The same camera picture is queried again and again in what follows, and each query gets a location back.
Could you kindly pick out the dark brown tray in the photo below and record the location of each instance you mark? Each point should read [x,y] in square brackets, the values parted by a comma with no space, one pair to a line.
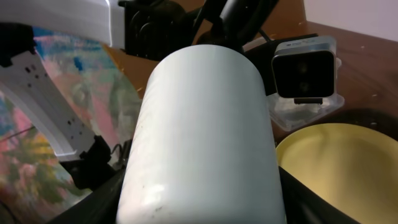
[384,121]

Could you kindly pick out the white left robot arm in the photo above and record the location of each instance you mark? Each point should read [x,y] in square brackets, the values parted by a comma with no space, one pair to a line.
[26,83]

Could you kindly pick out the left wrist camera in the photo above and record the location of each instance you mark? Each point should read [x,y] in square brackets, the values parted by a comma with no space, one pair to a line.
[305,68]

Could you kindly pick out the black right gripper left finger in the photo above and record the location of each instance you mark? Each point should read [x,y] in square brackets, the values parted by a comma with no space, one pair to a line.
[100,207]

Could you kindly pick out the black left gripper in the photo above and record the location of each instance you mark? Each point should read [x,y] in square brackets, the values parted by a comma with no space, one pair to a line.
[156,28]

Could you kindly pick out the small green cup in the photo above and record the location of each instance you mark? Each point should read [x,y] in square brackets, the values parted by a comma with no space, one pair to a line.
[203,149]

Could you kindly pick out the yellow plate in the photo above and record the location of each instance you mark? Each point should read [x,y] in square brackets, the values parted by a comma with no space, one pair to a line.
[351,167]

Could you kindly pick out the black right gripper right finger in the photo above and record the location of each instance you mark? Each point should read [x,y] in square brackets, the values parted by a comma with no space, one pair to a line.
[304,206]

